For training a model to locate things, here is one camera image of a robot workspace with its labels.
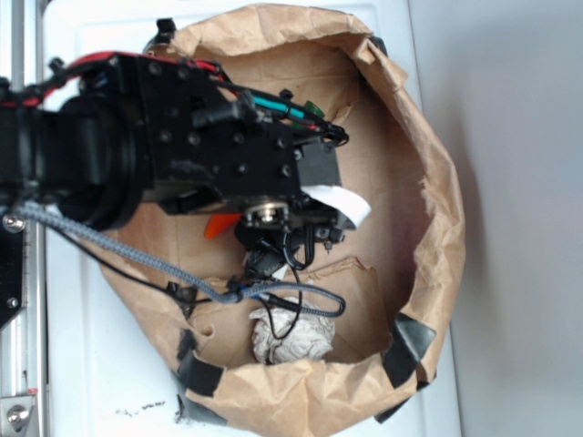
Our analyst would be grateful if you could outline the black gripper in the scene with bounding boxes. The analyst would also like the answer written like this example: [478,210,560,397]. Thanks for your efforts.
[108,53,372,230]

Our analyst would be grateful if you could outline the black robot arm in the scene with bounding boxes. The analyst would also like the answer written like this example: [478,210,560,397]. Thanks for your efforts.
[1,52,371,230]

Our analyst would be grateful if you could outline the orange toy carrot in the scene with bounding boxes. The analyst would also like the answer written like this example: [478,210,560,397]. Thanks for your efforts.
[204,213,241,239]

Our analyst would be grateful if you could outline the brown paper bag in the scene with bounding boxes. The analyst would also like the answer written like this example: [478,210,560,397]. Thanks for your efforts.
[101,4,465,436]

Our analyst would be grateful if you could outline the crumpled white paper wad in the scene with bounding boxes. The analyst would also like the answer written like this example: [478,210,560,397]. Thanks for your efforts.
[249,307,336,364]

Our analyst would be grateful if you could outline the black mounting plate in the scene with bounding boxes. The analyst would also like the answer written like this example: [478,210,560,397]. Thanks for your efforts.
[1,214,28,330]

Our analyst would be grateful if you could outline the small black camera module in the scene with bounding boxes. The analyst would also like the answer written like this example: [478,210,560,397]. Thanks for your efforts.
[234,224,313,279]

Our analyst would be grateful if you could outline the grey braided cable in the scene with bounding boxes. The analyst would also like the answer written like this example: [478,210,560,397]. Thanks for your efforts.
[15,202,346,319]

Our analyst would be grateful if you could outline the aluminium frame rail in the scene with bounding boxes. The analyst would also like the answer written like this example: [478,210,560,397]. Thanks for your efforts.
[1,1,50,436]

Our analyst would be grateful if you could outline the metal corner bracket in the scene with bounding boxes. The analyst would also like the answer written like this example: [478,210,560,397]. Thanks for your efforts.
[1,395,39,437]

